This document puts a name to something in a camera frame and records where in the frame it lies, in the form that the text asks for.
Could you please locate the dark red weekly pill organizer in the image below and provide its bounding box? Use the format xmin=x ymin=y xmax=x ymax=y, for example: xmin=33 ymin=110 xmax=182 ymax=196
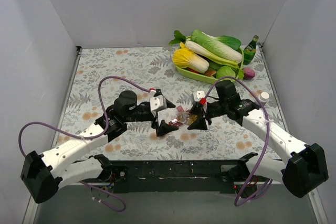
xmin=168 ymin=105 xmax=188 ymax=127

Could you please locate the clear bottle of yellow pills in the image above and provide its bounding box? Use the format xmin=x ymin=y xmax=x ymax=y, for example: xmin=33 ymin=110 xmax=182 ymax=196
xmin=179 ymin=112 xmax=197 ymax=125

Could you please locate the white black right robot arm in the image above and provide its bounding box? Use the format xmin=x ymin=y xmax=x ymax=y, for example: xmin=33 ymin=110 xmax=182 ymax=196
xmin=188 ymin=80 xmax=329 ymax=198

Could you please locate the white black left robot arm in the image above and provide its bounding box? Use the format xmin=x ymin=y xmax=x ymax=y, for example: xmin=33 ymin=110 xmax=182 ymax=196
xmin=20 ymin=89 xmax=178 ymax=204

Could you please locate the green plastic vegetable tray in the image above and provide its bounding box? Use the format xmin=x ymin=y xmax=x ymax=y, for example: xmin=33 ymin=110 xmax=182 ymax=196
xmin=175 ymin=47 xmax=244 ymax=88

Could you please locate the floral patterned table mat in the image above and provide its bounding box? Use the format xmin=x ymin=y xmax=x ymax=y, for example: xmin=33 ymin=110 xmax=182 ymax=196
xmin=51 ymin=45 xmax=297 ymax=161

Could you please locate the round green cabbage toy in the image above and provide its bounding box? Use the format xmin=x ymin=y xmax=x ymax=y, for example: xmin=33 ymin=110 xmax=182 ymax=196
xmin=215 ymin=66 xmax=239 ymax=79

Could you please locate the yellow napa cabbage toy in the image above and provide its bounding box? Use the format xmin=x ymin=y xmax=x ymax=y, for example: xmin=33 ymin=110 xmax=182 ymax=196
xmin=172 ymin=48 xmax=209 ymax=73

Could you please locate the purple onion toy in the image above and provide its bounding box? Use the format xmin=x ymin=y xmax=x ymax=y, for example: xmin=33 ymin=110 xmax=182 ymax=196
xmin=242 ymin=67 xmax=256 ymax=80

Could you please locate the small white pill bottle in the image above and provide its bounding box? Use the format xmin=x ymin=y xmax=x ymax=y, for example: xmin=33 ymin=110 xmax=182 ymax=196
xmin=258 ymin=92 xmax=270 ymax=104

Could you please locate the green napa cabbage toy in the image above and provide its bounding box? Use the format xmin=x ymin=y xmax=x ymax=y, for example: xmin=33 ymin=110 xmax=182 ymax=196
xmin=189 ymin=30 xmax=243 ymax=63

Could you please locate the green glass bottle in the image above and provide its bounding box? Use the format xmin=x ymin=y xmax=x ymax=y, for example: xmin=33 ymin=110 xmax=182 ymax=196
xmin=243 ymin=35 xmax=259 ymax=65

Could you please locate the dark green leafy vegetable toy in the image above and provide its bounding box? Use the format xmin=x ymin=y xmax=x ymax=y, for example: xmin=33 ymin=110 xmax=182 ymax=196
xmin=214 ymin=36 xmax=242 ymax=50

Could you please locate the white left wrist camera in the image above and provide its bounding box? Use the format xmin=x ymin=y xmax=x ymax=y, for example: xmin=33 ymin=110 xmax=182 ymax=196
xmin=150 ymin=95 xmax=167 ymax=116

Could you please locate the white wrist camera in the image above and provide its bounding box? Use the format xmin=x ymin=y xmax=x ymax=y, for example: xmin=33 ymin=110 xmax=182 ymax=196
xmin=192 ymin=90 xmax=207 ymax=107
xmin=150 ymin=95 xmax=167 ymax=116

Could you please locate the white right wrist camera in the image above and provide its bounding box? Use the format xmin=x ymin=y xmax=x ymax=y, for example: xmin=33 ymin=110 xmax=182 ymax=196
xmin=192 ymin=90 xmax=207 ymax=107

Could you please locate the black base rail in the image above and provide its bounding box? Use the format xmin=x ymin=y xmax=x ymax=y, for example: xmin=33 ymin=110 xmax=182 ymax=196
xmin=81 ymin=158 xmax=287 ymax=193

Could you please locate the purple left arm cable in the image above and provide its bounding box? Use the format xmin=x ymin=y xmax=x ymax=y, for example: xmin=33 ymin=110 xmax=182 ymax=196
xmin=18 ymin=76 xmax=156 ymax=212

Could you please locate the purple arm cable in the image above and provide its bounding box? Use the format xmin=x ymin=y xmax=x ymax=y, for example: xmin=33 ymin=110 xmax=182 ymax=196
xmin=204 ymin=76 xmax=274 ymax=207
xmin=18 ymin=76 xmax=156 ymax=212

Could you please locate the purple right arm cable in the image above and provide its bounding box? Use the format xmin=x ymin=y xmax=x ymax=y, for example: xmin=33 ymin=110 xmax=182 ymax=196
xmin=204 ymin=76 xmax=274 ymax=207

